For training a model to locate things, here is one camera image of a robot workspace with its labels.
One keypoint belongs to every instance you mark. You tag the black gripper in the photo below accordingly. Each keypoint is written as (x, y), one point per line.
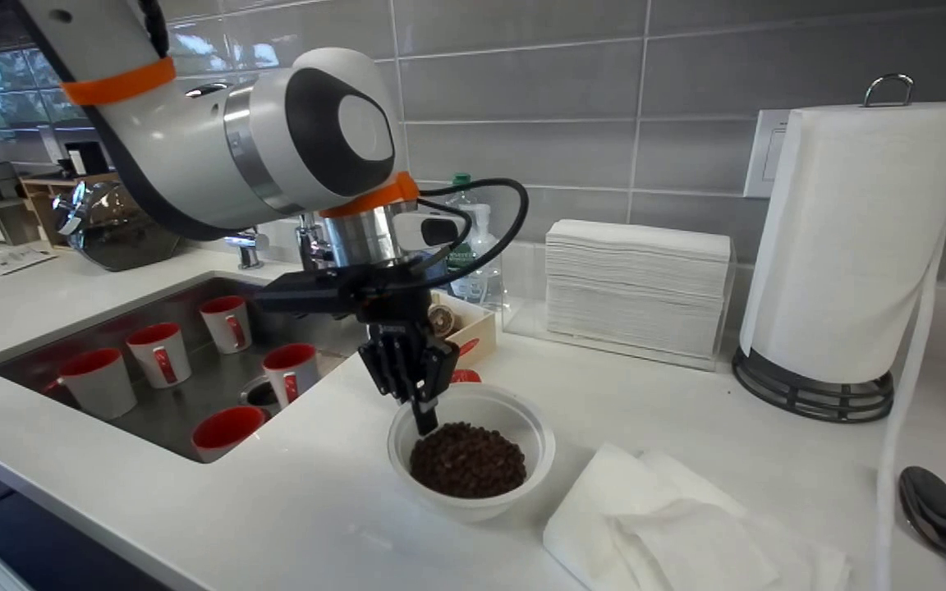
(402, 332)

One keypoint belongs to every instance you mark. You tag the white bowl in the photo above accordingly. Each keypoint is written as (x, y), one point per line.
(534, 437)

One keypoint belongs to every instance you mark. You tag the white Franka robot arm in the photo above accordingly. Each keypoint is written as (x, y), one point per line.
(197, 143)

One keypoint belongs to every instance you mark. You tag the brown coffee beans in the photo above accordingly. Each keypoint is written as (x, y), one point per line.
(469, 461)

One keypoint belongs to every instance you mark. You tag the round object in wooden box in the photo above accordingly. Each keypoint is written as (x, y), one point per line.
(443, 321)

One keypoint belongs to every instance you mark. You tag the white cup red inside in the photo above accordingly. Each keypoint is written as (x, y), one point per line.
(292, 374)
(162, 357)
(227, 326)
(100, 382)
(227, 427)

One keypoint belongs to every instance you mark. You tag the clear plastic bottle green cap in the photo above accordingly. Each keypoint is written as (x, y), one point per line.
(488, 280)

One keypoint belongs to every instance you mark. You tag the stainless steel sink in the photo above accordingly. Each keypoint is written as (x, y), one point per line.
(190, 306)

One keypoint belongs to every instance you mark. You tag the stack of white napkins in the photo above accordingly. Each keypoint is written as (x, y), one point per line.
(639, 287)

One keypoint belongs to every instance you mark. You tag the dark blue cabinet front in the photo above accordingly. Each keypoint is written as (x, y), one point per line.
(23, 548)

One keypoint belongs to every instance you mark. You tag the white paper towel roll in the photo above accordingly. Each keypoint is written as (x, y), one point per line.
(857, 242)

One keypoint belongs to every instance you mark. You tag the metal spoon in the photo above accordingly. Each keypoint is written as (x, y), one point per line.
(939, 512)

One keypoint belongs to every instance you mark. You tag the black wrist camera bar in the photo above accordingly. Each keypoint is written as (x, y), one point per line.
(309, 295)

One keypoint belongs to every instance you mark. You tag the small picture frame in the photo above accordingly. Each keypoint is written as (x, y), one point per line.
(4, 221)

